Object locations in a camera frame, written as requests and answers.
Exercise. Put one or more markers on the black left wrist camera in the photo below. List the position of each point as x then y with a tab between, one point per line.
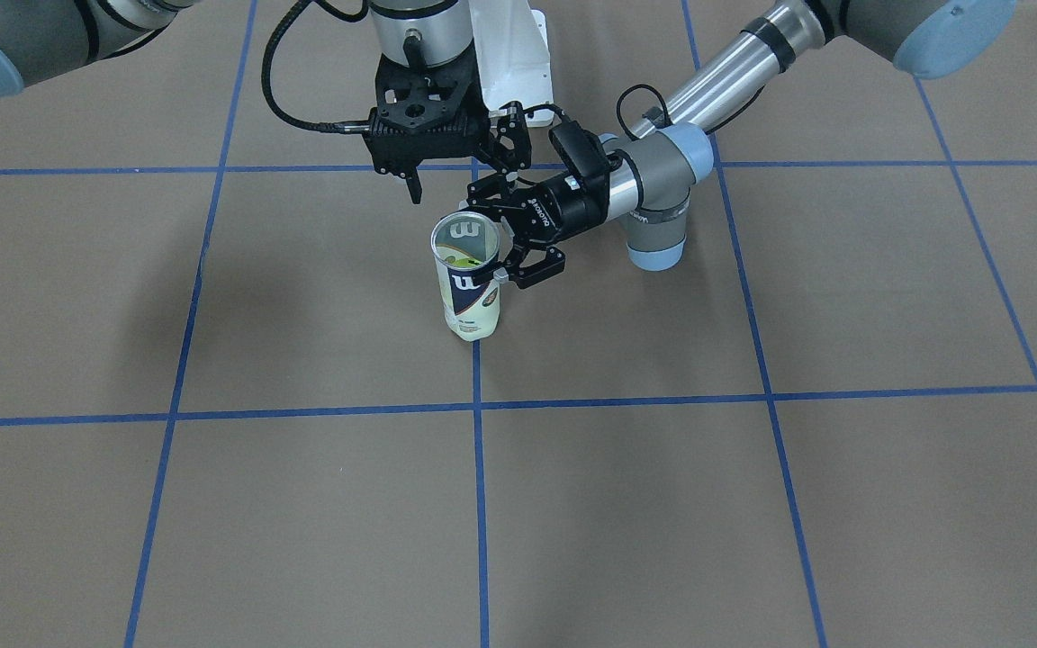
583	155

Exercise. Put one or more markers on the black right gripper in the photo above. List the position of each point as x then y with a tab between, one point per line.
511	141

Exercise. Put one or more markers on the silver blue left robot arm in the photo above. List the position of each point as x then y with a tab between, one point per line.
643	178

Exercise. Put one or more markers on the clear tennis ball can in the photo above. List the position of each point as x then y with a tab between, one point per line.
471	298

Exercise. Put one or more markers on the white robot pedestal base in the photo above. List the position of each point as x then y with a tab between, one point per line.
512	51

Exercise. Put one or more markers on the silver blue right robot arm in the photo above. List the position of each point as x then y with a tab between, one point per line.
40	40

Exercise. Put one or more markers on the Wilson tennis ball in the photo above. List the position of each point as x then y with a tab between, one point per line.
461	261

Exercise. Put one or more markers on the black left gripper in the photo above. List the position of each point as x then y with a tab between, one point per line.
565	211

